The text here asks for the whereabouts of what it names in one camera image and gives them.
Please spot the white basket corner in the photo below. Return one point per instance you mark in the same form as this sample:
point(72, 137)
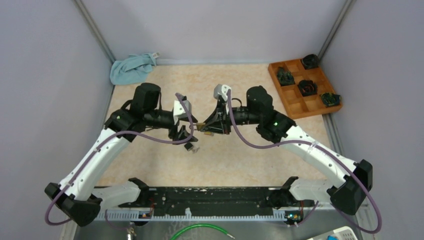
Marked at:
point(341, 233)

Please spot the dark rosette centre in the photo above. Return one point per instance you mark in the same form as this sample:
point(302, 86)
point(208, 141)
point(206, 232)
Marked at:
point(307, 87)

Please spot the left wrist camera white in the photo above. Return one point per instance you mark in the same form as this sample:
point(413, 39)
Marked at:
point(182, 110)

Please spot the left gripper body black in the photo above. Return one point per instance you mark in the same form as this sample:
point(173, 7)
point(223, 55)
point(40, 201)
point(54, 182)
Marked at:
point(173, 133)

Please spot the light blue cloth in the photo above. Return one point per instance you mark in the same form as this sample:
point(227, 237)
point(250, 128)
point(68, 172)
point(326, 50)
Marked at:
point(134, 69)

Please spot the dark rosette upper left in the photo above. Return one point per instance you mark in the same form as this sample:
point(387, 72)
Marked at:
point(284, 77)

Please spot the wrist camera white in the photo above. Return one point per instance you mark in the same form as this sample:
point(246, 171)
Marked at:
point(182, 110)
point(221, 91)

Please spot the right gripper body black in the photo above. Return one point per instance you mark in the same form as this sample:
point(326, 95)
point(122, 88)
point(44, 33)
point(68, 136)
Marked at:
point(226, 118)

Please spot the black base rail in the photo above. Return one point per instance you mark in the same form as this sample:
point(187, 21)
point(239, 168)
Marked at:
point(215, 201)

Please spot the dark rosette right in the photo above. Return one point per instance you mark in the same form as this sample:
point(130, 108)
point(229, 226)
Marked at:
point(330, 99)

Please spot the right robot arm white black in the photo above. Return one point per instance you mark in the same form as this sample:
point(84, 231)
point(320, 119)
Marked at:
point(347, 181)

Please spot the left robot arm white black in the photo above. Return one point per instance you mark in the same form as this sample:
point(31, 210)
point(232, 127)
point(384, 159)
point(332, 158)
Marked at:
point(77, 195)

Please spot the wooden compartment tray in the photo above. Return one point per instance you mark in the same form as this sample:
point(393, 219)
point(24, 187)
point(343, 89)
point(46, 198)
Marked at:
point(296, 105)

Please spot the dark rosette top corner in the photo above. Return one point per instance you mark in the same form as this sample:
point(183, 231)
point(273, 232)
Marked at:
point(310, 61)

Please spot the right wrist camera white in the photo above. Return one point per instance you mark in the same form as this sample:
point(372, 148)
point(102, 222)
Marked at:
point(221, 91)

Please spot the brass padlock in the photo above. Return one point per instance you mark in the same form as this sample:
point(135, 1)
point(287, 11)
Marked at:
point(200, 125)
point(211, 134)

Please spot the black cable lock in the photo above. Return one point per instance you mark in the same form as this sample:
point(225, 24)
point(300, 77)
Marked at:
point(190, 147)

